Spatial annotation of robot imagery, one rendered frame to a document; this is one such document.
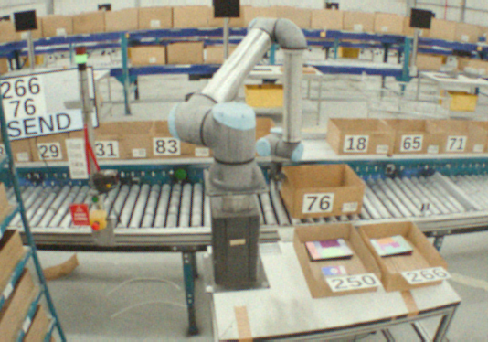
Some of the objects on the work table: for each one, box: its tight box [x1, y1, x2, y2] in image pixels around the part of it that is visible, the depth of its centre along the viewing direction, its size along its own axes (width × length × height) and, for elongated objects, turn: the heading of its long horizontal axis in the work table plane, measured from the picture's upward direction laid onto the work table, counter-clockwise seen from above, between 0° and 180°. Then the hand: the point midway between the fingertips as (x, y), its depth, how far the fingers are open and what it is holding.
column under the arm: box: [202, 194, 271, 294], centre depth 158 cm, size 26×26×33 cm
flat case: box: [305, 238, 353, 262], centre depth 175 cm, size 14×19×2 cm
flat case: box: [370, 235, 413, 257], centre depth 176 cm, size 14×19×2 cm
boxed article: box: [320, 265, 347, 279], centre depth 158 cm, size 6×10×5 cm, turn 95°
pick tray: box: [292, 224, 381, 299], centre depth 165 cm, size 28×38×10 cm
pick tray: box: [359, 220, 448, 293], centre depth 167 cm, size 28×38×10 cm
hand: (275, 190), depth 223 cm, fingers closed
